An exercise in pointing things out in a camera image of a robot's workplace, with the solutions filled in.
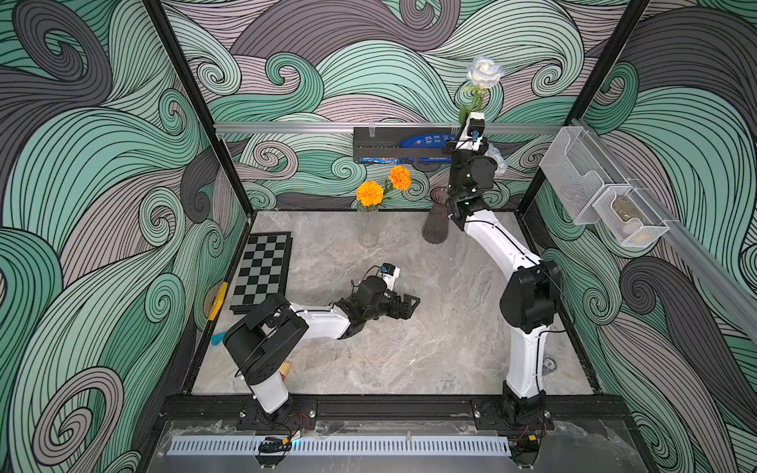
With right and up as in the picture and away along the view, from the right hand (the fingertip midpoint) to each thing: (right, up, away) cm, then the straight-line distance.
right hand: (474, 115), depth 72 cm
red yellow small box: (-50, -67, +7) cm, 84 cm away
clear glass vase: (-27, -26, +35) cm, 51 cm away
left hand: (-14, -48, +14) cm, 52 cm away
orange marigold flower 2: (-17, -13, +11) cm, 25 cm away
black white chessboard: (-62, -42, +26) cm, 80 cm away
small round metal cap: (+22, -65, +6) cm, 69 cm away
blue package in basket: (-6, +1, +21) cm, 22 cm away
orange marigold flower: (-26, -19, +6) cm, 33 cm away
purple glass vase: (-1, -27, +38) cm, 47 cm away
